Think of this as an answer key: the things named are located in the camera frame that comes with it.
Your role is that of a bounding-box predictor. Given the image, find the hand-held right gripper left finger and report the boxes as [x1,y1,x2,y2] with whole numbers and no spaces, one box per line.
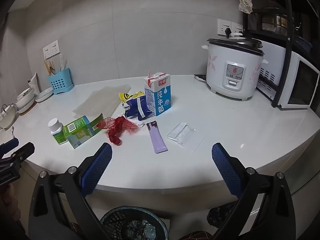
[28,142,113,240]

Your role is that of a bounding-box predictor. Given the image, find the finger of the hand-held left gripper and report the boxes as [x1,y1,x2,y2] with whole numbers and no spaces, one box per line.
[0,138,19,156]
[0,142,35,166]

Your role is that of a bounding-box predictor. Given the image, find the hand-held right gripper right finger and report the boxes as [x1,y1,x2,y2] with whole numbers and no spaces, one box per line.
[212,142,297,240]

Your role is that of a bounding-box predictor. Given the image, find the green cardboard box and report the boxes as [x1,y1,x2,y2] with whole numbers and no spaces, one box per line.
[62,113,104,149]

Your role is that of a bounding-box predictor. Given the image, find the white pill bottle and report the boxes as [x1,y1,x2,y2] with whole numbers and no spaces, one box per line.
[48,118,68,145]

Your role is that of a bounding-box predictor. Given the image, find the red mesh net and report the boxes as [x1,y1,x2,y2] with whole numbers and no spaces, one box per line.
[97,116,145,145]

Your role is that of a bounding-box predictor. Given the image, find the dark mesh trash bin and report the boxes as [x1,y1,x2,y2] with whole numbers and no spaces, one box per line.
[100,206,169,240]

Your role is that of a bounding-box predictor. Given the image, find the clear plastic bag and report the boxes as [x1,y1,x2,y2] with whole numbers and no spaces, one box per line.
[167,122,205,153]

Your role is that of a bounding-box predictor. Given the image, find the purple sachet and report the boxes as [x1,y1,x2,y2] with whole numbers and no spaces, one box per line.
[146,121,168,154]

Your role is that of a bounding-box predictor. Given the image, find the clear bubble wrap sheet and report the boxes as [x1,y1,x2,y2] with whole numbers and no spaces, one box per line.
[72,84,132,117]

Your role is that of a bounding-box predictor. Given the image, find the blue snack bag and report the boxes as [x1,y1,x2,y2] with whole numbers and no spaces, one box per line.
[124,96,152,120]

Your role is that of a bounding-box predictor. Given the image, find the yellow wrapper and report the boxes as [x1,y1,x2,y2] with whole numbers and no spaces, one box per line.
[118,91,145,103]

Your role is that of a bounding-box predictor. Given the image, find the blue white milk carton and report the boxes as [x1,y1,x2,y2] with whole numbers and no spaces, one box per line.
[144,69,173,117]

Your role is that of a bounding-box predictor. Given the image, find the wooden trivet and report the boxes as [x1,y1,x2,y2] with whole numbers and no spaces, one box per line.
[20,105,38,116]

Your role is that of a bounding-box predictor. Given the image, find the white plate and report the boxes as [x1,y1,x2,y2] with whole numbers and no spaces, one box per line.
[17,100,38,114]

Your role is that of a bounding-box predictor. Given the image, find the black plastic bag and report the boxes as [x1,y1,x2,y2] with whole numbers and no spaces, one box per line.
[207,201,237,228]

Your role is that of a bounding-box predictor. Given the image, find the large white bowl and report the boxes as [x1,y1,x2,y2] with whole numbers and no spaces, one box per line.
[15,92,35,109]

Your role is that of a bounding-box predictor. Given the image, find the small white bowl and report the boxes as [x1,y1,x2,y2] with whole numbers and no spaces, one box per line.
[17,87,34,98]

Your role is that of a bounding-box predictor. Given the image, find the blue striped plate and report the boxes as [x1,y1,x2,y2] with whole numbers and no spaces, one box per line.
[35,87,54,103]

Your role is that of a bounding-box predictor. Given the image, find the white slanted jug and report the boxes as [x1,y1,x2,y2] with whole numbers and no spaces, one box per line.
[27,72,40,93]

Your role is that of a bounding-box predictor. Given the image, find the brown patterned slipper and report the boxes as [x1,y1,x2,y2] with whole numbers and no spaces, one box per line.
[180,231,213,240]

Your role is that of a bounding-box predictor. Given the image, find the blue utensil holder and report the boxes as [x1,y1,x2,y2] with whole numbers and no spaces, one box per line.
[48,67,74,95]

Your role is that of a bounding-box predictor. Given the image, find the bundle of wooden chopsticks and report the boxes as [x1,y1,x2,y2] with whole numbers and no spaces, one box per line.
[44,59,54,76]

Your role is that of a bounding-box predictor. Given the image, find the white floral rice cooker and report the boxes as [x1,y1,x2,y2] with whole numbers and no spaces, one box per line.
[201,32,268,102]

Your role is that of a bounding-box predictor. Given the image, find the white microwave oven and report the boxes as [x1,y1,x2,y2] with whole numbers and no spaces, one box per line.
[257,41,320,109]

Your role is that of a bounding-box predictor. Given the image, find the steel pot with glass lid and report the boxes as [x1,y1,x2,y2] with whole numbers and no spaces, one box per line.
[261,12,288,34]

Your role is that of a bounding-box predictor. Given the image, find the black metal rack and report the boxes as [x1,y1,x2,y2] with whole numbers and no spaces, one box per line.
[242,0,320,108]

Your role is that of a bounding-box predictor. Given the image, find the white handled pot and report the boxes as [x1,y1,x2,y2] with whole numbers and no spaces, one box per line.
[0,104,17,130]

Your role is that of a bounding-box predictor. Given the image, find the white wall socket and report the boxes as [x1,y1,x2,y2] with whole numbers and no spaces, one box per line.
[42,44,52,60]
[231,22,244,37]
[50,39,60,55]
[217,19,232,36]

